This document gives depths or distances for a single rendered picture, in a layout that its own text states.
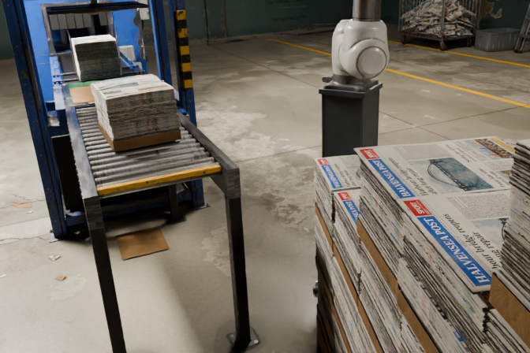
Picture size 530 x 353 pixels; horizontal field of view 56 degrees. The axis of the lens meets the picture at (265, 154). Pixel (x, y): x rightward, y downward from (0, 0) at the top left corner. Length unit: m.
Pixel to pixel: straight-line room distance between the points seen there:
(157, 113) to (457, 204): 1.44
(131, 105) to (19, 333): 1.17
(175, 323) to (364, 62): 1.41
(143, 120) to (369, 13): 0.98
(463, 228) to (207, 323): 1.67
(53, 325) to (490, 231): 2.09
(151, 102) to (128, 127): 0.14
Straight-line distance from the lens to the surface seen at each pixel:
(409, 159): 1.16
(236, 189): 1.87
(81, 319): 2.57
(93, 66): 3.75
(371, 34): 1.85
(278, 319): 2.36
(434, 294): 0.91
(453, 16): 9.29
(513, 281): 0.67
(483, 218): 0.93
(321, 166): 1.74
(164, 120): 2.14
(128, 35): 5.36
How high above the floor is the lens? 1.48
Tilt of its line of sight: 21 degrees down
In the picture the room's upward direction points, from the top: 3 degrees counter-clockwise
